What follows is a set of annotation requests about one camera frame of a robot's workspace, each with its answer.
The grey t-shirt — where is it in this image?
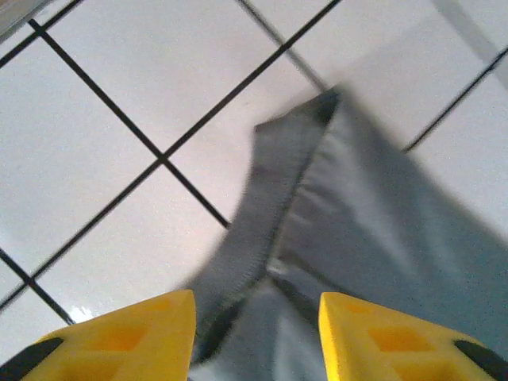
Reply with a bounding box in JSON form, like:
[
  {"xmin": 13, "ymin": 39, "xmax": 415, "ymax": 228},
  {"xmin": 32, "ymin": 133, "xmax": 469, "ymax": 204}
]
[{"xmin": 186, "ymin": 83, "xmax": 508, "ymax": 381}]

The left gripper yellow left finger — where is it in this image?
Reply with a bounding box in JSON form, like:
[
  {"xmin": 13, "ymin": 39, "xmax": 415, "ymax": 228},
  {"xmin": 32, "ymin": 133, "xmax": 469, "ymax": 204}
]
[{"xmin": 0, "ymin": 288, "xmax": 198, "ymax": 381}]

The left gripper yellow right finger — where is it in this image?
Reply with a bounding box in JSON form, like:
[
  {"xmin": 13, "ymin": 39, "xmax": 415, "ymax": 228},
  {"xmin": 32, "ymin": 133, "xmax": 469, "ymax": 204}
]
[{"xmin": 319, "ymin": 291, "xmax": 508, "ymax": 381}]

